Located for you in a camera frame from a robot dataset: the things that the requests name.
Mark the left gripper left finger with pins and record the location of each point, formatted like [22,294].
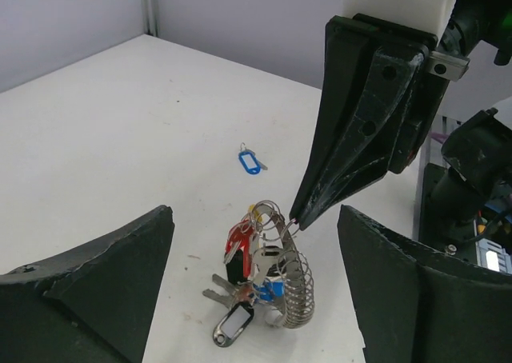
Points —
[92,303]

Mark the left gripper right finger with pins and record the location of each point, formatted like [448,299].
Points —
[416,304]

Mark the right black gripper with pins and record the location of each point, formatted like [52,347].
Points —
[380,93]

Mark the large keyring with yellow grip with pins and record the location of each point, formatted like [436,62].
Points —
[265,267]

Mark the key with blue tag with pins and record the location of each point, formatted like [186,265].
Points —
[249,161]

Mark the key with black tag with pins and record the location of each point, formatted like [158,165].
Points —
[232,315]

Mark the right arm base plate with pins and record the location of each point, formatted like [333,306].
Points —
[448,207]

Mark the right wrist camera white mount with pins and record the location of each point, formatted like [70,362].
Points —
[430,16]

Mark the right aluminium frame post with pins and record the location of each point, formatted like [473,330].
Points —
[150,17]

